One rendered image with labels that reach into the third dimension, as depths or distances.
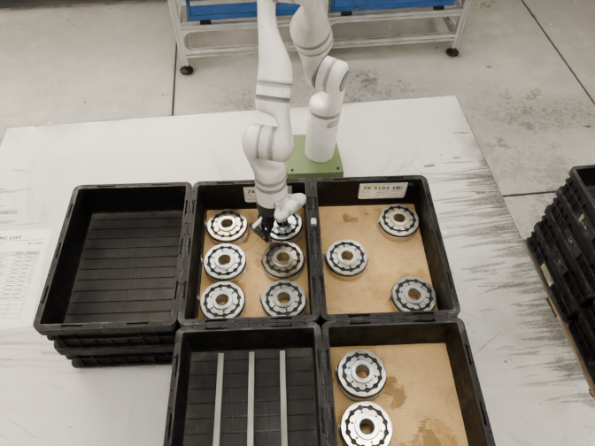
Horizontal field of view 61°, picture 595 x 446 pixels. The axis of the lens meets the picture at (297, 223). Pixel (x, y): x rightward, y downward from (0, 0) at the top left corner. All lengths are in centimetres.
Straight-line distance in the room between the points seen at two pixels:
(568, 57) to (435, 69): 86
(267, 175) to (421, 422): 60
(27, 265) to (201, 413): 72
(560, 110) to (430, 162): 165
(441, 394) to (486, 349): 26
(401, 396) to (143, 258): 70
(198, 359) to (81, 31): 295
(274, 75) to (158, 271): 57
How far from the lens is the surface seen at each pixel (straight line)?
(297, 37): 116
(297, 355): 114
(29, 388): 141
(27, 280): 156
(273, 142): 100
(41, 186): 177
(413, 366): 116
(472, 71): 335
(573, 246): 205
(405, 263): 128
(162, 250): 132
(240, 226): 129
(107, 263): 134
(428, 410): 114
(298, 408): 111
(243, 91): 304
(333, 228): 131
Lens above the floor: 189
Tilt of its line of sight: 53 degrees down
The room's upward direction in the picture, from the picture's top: straight up
